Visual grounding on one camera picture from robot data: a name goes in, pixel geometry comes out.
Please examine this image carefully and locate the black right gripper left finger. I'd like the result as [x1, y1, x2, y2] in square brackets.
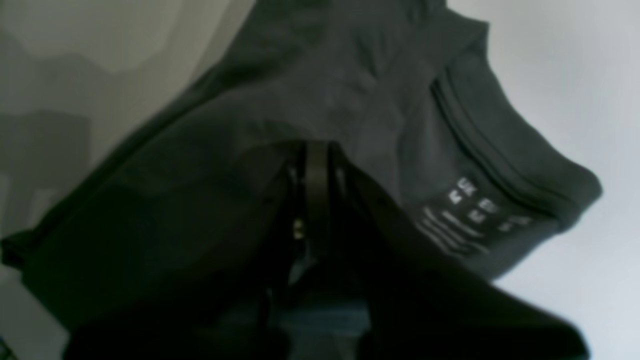
[63, 141, 329, 360]

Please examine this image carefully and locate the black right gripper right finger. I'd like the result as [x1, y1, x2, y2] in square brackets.
[330, 142, 590, 360]

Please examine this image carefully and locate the grey T-shirt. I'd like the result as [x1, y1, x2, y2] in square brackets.
[1, 0, 602, 360]

